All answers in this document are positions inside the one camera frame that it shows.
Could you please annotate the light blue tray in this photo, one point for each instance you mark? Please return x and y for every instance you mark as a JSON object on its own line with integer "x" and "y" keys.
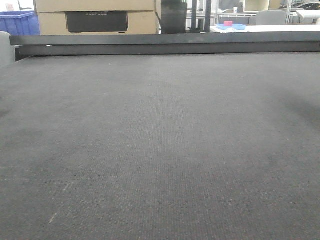
{"x": 237, "y": 27}

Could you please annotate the black office chair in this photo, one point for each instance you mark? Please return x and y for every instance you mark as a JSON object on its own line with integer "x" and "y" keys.
{"x": 173, "y": 16}

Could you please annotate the large cardboard box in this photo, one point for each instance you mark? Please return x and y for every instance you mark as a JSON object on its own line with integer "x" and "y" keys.
{"x": 98, "y": 17}

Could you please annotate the grey chair back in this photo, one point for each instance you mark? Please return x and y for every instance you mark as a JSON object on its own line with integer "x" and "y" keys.
{"x": 270, "y": 18}

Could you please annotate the black conveyor side rail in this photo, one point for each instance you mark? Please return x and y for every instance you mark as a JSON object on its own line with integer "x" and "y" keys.
{"x": 167, "y": 44}

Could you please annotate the dark conveyor belt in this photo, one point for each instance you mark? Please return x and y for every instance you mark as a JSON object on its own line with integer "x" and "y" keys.
{"x": 161, "y": 147}

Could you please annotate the pink cup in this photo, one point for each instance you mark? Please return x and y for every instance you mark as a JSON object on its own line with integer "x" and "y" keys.
{"x": 228, "y": 23}

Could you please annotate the blue plastic crate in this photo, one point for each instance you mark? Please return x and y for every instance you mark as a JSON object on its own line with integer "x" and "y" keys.
{"x": 19, "y": 23}

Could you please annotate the white table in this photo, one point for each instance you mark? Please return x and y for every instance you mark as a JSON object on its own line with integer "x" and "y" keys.
{"x": 270, "y": 28}

